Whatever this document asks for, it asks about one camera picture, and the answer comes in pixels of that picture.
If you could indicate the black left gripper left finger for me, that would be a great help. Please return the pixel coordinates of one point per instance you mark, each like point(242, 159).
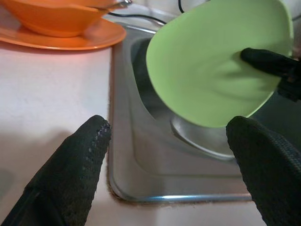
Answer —
point(65, 176)

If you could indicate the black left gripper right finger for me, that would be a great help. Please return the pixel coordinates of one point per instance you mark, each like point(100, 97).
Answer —
point(270, 176)

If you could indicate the orange plate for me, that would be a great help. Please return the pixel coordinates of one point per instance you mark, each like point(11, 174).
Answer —
point(94, 38)

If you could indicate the orange bowl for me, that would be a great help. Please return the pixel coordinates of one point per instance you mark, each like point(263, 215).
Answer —
point(47, 18)

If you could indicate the green plate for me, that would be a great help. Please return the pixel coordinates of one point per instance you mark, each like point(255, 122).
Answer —
point(200, 70)

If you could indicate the stainless steel sink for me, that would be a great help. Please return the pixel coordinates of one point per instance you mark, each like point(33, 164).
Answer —
point(152, 164)

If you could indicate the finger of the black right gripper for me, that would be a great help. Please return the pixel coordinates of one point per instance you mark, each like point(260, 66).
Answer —
point(265, 60)

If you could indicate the metal fork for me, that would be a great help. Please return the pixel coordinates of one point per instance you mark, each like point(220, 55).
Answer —
point(122, 2)

